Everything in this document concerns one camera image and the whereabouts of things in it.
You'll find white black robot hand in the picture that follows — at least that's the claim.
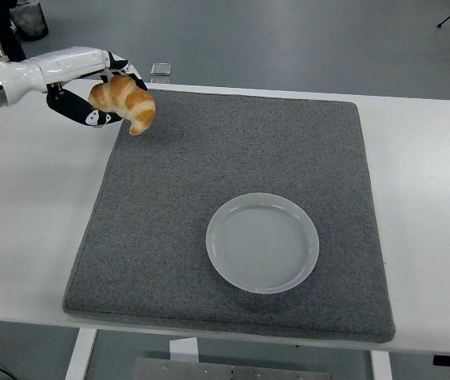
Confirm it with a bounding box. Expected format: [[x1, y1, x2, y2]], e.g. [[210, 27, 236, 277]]
[[0, 46, 150, 131]]

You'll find golden croissant bread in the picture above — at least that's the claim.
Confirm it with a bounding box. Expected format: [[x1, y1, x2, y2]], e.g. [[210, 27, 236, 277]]
[[87, 74, 157, 136]]

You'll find round grey plate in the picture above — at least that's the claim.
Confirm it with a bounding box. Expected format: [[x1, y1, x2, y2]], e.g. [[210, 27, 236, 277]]
[[205, 192, 321, 295]]

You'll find grey metal plate with screws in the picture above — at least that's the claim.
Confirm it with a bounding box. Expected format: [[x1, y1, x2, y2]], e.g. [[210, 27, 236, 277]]
[[132, 357, 331, 380]]

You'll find dark mesh waste bin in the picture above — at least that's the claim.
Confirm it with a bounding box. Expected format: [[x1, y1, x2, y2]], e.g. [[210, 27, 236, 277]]
[[10, 0, 49, 41]]

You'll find small clear plastic box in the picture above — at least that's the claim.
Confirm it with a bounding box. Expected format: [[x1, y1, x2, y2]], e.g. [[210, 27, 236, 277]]
[[150, 62, 174, 77]]

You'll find grey felt mat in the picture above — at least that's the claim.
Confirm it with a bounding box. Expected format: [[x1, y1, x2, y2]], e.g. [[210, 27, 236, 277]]
[[62, 87, 397, 344]]

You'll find white table leg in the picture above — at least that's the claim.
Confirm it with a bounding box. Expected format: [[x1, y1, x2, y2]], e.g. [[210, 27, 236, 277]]
[[64, 328, 98, 380], [369, 350, 393, 380]]

